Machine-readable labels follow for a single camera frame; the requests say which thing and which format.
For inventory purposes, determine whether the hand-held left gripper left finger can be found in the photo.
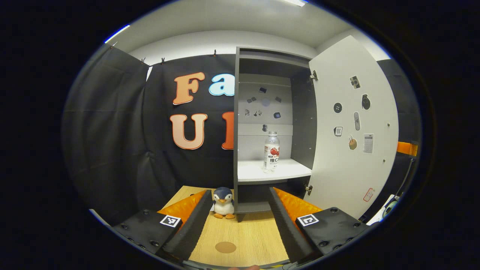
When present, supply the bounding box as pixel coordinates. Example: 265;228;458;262
112;189;213;263

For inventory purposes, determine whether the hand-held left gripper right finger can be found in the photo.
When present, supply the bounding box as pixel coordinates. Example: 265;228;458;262
268;187;370;264

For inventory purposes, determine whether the round brown coaster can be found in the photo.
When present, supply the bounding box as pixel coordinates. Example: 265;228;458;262
215;241;237;254

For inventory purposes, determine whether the white cabinet door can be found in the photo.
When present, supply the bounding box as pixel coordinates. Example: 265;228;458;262
306;35;400;220

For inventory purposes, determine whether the clear plastic bottle red label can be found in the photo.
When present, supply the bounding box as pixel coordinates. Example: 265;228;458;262
263;131;280;173

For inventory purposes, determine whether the grey cabinet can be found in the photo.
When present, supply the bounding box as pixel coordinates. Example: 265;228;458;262
233;46;318;222

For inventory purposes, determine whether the penguin plush toy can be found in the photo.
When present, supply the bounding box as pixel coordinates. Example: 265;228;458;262
212;187;236;219

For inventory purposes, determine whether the white round device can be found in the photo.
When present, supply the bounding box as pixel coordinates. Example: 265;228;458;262
366;194;399;225

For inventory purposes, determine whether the black backdrop cloth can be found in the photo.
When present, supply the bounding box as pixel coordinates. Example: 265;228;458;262
62;45;422;225

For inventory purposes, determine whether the hanging black cable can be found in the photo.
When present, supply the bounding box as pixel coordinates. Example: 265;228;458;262
397;157;415;196

